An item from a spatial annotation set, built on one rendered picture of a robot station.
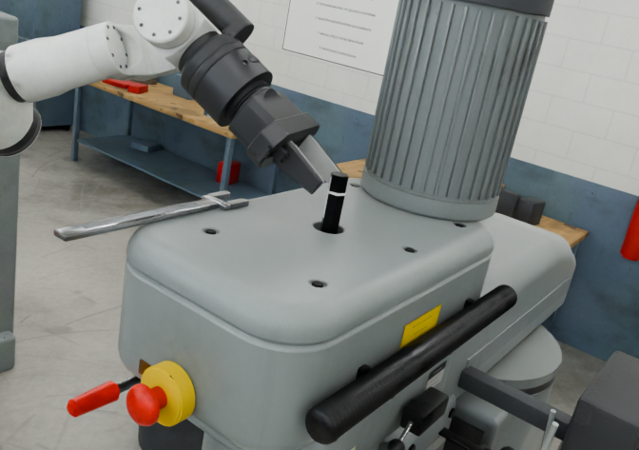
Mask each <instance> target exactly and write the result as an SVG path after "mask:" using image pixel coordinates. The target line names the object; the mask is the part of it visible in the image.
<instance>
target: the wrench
mask: <svg viewBox="0 0 639 450"><path fill-rule="evenodd" d="M229 198H230V192H229V191H226V190H224V191H219V192H214V193H209V194H207V195H203V196H202V199H201V200H198V201H193V202H188V203H183V204H178V205H170V206H165V207H160V208H155V209H150V210H146V211H141V212H136V213H131V214H127V215H122V216H117V217H112V218H107V219H103V220H98V221H94V222H89V223H84V224H79V225H71V226H66V227H61V228H56V229H54V232H53V234H54V236H56V237H58V238H59V239H61V240H63V241H64V242H68V241H73V240H77V239H82V238H85V237H90V236H94V235H99V234H103V233H108V232H111V231H116V230H121V229H125V228H130V227H133V226H138V225H146V224H150V223H155V222H159V221H163V220H167V219H172V218H176V217H181V216H184V215H189V214H193V213H198V212H202V211H207V210H210V209H215V208H220V209H222V210H228V209H236V208H240V207H245V206H248V205H249V201H248V200H246V199H244V198H240V199H237V200H232V201H227V202H225V201H222V200H225V199H229Z"/></svg>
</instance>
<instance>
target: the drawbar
mask: <svg viewBox="0 0 639 450"><path fill-rule="evenodd" d="M330 177H331V183H330V187H329V191H332V192H335V193H345V191H346V187H347V182H348V175H347V174H346V173H342V172H339V171H334V172H331V176H330ZM343 201H344V196H336V195H333V194H330V193H328V198H327V203H326V208H325V212H324V217H322V221H321V226H320V231H321V232H325V233H330V234H337V233H338V228H339V220H340V215H341V211H342V206H343Z"/></svg>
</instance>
